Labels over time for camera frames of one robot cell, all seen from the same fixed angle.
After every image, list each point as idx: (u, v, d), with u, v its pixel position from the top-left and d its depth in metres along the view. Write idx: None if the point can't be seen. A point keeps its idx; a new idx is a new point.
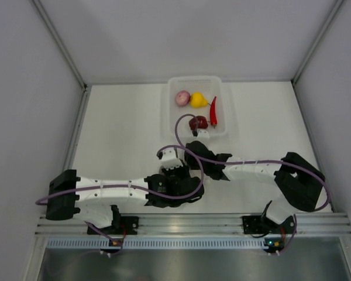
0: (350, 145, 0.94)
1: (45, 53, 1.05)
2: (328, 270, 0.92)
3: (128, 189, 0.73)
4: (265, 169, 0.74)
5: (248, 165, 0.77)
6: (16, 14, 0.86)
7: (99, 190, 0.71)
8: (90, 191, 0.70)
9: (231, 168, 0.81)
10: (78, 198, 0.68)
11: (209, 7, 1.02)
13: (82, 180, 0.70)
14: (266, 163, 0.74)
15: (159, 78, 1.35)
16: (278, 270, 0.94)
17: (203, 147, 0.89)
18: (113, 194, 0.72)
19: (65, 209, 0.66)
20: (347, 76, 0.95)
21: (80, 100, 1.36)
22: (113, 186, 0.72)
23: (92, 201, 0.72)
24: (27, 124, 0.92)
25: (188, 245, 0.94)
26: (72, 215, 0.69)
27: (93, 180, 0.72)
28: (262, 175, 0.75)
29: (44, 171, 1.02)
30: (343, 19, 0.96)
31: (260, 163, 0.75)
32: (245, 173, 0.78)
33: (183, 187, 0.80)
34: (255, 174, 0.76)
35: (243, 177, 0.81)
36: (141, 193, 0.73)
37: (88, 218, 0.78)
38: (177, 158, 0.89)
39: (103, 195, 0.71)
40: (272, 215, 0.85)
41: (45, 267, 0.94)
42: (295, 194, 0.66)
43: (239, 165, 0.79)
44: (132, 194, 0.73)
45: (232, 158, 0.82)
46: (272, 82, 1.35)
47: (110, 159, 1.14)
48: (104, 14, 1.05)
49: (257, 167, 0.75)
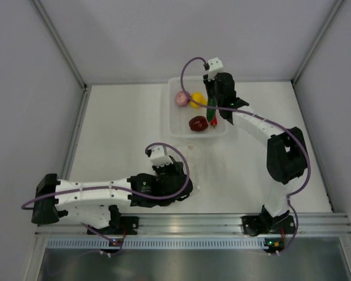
0: (350, 146, 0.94)
1: (45, 52, 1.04)
2: (329, 270, 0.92)
3: (109, 190, 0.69)
4: (266, 129, 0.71)
5: (256, 120, 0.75)
6: (16, 14, 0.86)
7: (79, 192, 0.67)
8: (69, 194, 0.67)
9: (239, 116, 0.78)
10: (58, 201, 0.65)
11: (209, 7, 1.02)
13: (62, 184, 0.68)
14: (271, 125, 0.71)
15: (159, 79, 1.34)
16: (280, 270, 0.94)
17: (230, 81, 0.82)
18: (93, 196, 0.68)
19: (45, 213, 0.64)
20: (347, 75, 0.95)
21: (80, 100, 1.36)
22: (93, 188, 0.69)
23: (73, 205, 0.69)
24: (27, 124, 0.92)
25: (188, 245, 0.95)
26: (57, 219, 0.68)
27: (73, 183, 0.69)
28: (261, 134, 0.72)
29: (43, 171, 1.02)
30: (342, 20, 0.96)
31: (267, 123, 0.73)
32: (250, 127, 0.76)
33: (168, 187, 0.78)
34: (257, 130, 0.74)
35: (246, 129, 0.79)
36: (123, 194, 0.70)
37: (81, 219, 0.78)
38: (165, 156, 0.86)
39: (83, 198, 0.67)
40: (269, 206, 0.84)
41: (45, 267, 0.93)
42: (273, 160, 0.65)
43: (248, 115, 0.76)
44: (113, 195, 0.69)
45: (247, 108, 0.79)
46: (272, 82, 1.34)
47: (106, 161, 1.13)
48: (105, 14, 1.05)
49: (261, 124, 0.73)
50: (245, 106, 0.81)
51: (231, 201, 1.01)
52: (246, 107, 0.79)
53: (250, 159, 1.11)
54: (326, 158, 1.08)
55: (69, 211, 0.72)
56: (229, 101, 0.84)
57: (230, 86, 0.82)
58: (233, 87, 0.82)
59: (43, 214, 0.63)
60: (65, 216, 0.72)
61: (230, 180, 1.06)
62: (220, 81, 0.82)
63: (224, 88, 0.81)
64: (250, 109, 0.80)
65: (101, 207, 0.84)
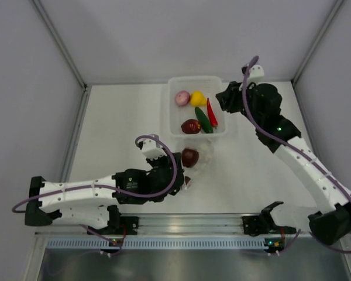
0: (350, 146, 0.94)
1: (45, 53, 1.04)
2: (329, 270, 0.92)
3: (92, 189, 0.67)
4: (327, 191, 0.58)
5: (314, 169, 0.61)
6: (16, 15, 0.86)
7: (61, 194, 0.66)
8: (52, 196, 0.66)
9: (290, 154, 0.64)
10: (41, 204, 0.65)
11: (210, 8, 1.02)
13: (45, 186, 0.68)
14: (333, 185, 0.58)
15: (159, 78, 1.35)
16: (280, 270, 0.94)
17: (278, 97, 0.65)
18: (76, 196, 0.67)
19: (31, 215, 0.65)
20: (347, 76, 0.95)
21: (80, 100, 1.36)
22: (75, 188, 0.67)
23: (60, 206, 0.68)
24: (27, 124, 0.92)
25: (188, 245, 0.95)
26: (50, 220, 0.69)
27: (57, 184, 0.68)
28: (316, 189, 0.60)
29: (43, 172, 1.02)
30: (342, 20, 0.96)
31: (329, 179, 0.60)
32: (302, 172, 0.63)
33: (155, 180, 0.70)
34: (312, 184, 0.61)
35: (294, 169, 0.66)
36: (107, 191, 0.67)
37: (77, 220, 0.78)
38: (158, 149, 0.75)
39: (66, 199, 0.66)
40: (276, 215, 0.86)
41: (45, 268, 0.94)
42: (326, 233, 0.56)
43: (304, 160, 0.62)
44: (97, 194, 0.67)
45: (298, 142, 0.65)
46: (272, 82, 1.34)
47: (106, 162, 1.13)
48: (105, 14, 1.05)
49: (322, 181, 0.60)
50: (295, 137, 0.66)
51: (231, 201, 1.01)
52: (297, 139, 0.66)
53: (250, 159, 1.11)
54: (327, 158, 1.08)
55: (62, 212, 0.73)
56: (271, 122, 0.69)
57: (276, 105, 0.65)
58: (279, 104, 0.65)
59: (28, 216, 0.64)
60: (59, 218, 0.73)
61: (230, 180, 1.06)
62: (263, 96, 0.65)
63: (271, 106, 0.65)
64: (302, 141, 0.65)
65: (99, 207, 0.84)
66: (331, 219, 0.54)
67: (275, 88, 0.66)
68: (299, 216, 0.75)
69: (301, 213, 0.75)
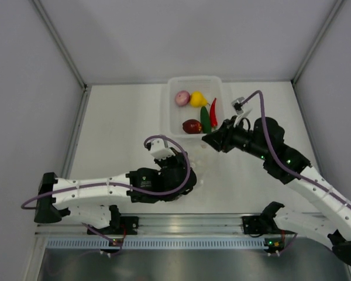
0: (350, 146, 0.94)
1: (45, 52, 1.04)
2: (329, 271, 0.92)
3: (107, 187, 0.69)
4: (350, 220, 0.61)
5: (334, 199, 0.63)
6: (16, 14, 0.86)
7: (76, 191, 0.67)
8: (66, 192, 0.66)
9: (306, 187, 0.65)
10: (55, 201, 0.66)
11: (210, 7, 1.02)
13: (59, 182, 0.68)
14: None
15: (159, 78, 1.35)
16: (281, 270, 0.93)
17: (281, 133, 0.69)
18: (90, 194, 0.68)
19: (43, 212, 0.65)
20: (348, 75, 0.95)
21: (80, 100, 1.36)
22: (90, 185, 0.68)
23: (72, 203, 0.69)
24: (27, 124, 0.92)
25: (188, 245, 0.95)
26: (60, 217, 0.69)
27: (71, 181, 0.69)
28: (337, 219, 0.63)
29: (43, 172, 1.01)
30: (342, 19, 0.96)
31: (348, 208, 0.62)
32: (321, 203, 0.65)
33: (169, 180, 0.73)
34: (334, 214, 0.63)
35: (310, 199, 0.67)
36: (121, 189, 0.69)
37: (81, 219, 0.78)
38: (167, 149, 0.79)
39: (81, 196, 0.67)
40: (280, 221, 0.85)
41: (45, 268, 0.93)
42: None
43: (322, 192, 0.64)
44: (112, 192, 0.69)
45: (311, 172, 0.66)
46: (272, 82, 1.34)
47: (106, 162, 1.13)
48: (105, 14, 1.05)
49: (343, 211, 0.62)
50: (307, 167, 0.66)
51: (231, 201, 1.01)
52: (308, 170, 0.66)
53: (250, 159, 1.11)
54: (327, 158, 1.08)
55: (71, 210, 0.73)
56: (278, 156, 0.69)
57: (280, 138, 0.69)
58: (281, 138, 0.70)
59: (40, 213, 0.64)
60: (68, 215, 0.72)
61: (230, 180, 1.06)
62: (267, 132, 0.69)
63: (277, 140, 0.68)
64: (314, 171, 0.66)
65: (101, 207, 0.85)
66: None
67: (277, 123, 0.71)
68: (314, 232, 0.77)
69: (316, 228, 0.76)
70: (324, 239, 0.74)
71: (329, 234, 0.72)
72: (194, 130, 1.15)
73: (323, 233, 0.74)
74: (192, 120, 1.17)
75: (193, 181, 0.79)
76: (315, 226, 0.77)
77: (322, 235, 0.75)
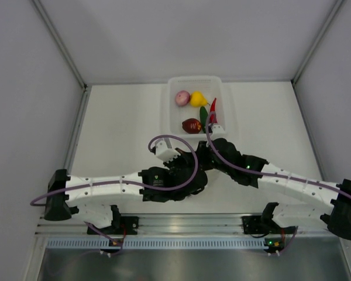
0: None
1: (45, 52, 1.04)
2: (329, 270, 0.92)
3: (120, 185, 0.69)
4: (317, 194, 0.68)
5: (296, 182, 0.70)
6: (16, 14, 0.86)
7: (89, 188, 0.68)
8: (80, 189, 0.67)
9: (270, 180, 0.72)
10: (68, 198, 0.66)
11: (210, 7, 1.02)
13: (72, 180, 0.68)
14: (319, 187, 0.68)
15: (159, 78, 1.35)
16: (281, 270, 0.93)
17: (231, 146, 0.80)
18: (103, 191, 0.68)
19: (55, 209, 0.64)
20: (348, 75, 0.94)
21: (80, 100, 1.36)
22: (103, 183, 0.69)
23: (84, 201, 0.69)
24: (27, 124, 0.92)
25: (188, 245, 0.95)
26: (69, 215, 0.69)
27: (84, 178, 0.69)
28: (309, 197, 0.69)
29: (43, 171, 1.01)
30: (342, 19, 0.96)
31: (310, 184, 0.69)
32: (288, 190, 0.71)
33: (180, 177, 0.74)
34: (302, 194, 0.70)
35: (281, 191, 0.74)
36: (134, 188, 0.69)
37: (86, 218, 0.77)
38: (170, 148, 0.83)
39: (94, 194, 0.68)
40: (281, 221, 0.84)
41: (45, 268, 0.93)
42: (344, 230, 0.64)
43: (283, 179, 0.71)
44: (124, 190, 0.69)
45: (269, 167, 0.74)
46: (272, 82, 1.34)
47: (106, 161, 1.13)
48: (105, 14, 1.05)
49: (307, 188, 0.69)
50: (264, 165, 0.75)
51: (231, 201, 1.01)
52: (268, 165, 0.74)
53: None
54: (327, 158, 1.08)
55: (79, 208, 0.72)
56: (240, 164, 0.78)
57: (233, 150, 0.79)
58: (234, 150, 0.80)
59: (52, 209, 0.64)
60: (77, 213, 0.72)
61: (230, 181, 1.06)
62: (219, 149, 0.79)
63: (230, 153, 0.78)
64: (272, 165, 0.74)
65: (105, 206, 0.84)
66: (340, 217, 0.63)
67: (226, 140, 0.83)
68: (308, 218, 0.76)
69: (309, 214, 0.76)
70: (320, 222, 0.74)
71: (321, 215, 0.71)
72: (194, 130, 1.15)
73: (317, 217, 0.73)
74: (192, 119, 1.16)
75: (204, 181, 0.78)
76: (308, 212, 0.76)
77: (316, 219, 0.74)
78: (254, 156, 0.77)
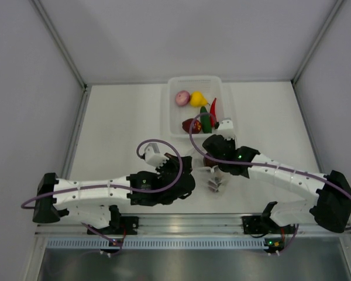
0: (350, 146, 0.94)
1: (45, 52, 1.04)
2: (329, 271, 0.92)
3: (107, 189, 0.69)
4: (304, 183, 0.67)
5: (284, 172, 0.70)
6: (16, 15, 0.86)
7: (76, 192, 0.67)
8: (68, 193, 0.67)
9: (260, 170, 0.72)
10: (55, 201, 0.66)
11: (210, 7, 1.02)
13: (60, 183, 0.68)
14: (306, 177, 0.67)
15: (159, 79, 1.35)
16: (280, 270, 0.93)
17: (220, 139, 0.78)
18: (90, 195, 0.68)
19: (44, 212, 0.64)
20: (347, 75, 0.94)
21: (80, 100, 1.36)
22: (90, 187, 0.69)
23: (72, 204, 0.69)
24: (27, 125, 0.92)
25: (188, 245, 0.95)
26: (57, 219, 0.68)
27: (72, 182, 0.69)
28: (295, 187, 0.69)
29: (43, 172, 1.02)
30: (343, 19, 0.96)
31: (298, 174, 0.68)
32: (276, 180, 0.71)
33: (165, 180, 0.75)
34: (290, 184, 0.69)
35: (270, 181, 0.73)
36: (121, 192, 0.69)
37: (81, 219, 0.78)
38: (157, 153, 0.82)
39: (82, 197, 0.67)
40: (278, 218, 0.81)
41: (45, 268, 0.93)
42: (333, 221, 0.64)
43: (271, 169, 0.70)
44: (112, 194, 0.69)
45: (259, 158, 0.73)
46: (272, 82, 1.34)
47: (106, 162, 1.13)
48: (105, 15, 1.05)
49: (295, 178, 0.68)
50: (255, 156, 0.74)
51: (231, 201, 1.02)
52: (259, 157, 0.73)
53: None
54: (326, 159, 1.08)
55: (69, 211, 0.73)
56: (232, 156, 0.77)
57: (221, 142, 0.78)
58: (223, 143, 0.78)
59: (40, 212, 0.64)
60: (66, 216, 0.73)
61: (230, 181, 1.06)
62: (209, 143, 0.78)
63: (218, 146, 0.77)
64: (264, 156, 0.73)
65: (101, 207, 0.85)
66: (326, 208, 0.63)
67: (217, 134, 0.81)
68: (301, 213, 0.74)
69: (300, 209, 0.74)
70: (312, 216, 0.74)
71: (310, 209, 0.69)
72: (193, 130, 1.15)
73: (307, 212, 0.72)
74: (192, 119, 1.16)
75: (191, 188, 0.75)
76: (300, 207, 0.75)
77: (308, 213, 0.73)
78: (245, 147, 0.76)
